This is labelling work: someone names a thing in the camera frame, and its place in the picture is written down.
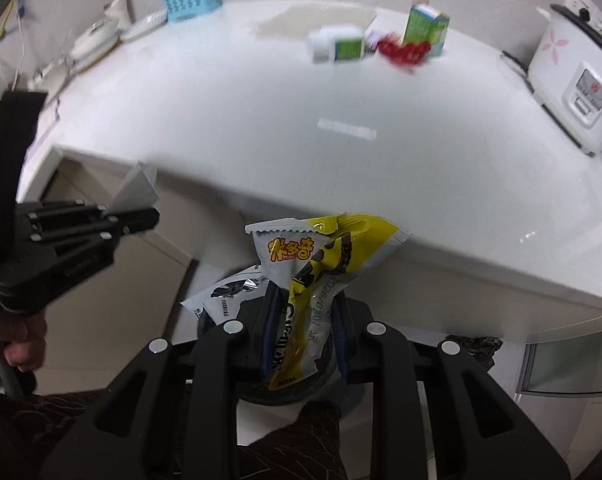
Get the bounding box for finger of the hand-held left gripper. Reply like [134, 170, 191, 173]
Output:
[25, 200, 161, 227]
[30, 217, 161, 262]

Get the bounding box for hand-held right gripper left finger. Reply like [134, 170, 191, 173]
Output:
[41, 280, 287, 480]

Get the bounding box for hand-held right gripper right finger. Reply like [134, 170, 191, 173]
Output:
[331, 292, 572, 480]

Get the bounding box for white paper piece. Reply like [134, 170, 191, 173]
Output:
[108, 162, 159, 216]

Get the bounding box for black mesh trash bin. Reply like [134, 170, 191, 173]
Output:
[196, 265, 354, 407]

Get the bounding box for yellow white snack packet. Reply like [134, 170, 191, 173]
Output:
[245, 214, 413, 392]

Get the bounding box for purple sachet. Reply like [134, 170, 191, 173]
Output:
[363, 30, 389, 53]

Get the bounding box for person's left hand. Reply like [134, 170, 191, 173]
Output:
[0, 305, 49, 373]

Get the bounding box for white black snack packet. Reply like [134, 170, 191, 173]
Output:
[181, 262, 269, 328]

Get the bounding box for person's right leg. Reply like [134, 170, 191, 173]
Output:
[236, 400, 349, 480]

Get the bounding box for person's leg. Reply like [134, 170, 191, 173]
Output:
[0, 387, 116, 480]
[236, 400, 349, 480]

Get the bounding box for black plastic bag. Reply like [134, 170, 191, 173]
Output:
[446, 335, 503, 368]

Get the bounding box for white angled holder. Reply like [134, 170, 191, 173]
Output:
[103, 0, 134, 31]

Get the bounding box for person's left leg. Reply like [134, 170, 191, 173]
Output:
[0, 387, 116, 480]

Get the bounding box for glass cabinet door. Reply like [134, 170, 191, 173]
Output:
[516, 340, 602, 403]

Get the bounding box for white green box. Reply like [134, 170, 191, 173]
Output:
[307, 24, 367, 64]

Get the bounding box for red wrapper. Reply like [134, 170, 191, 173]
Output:
[377, 31, 431, 73]

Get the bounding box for green drink carton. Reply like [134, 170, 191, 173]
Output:
[402, 0, 451, 58]

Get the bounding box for white flowered rice cooker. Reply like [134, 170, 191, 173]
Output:
[501, 4, 602, 156]

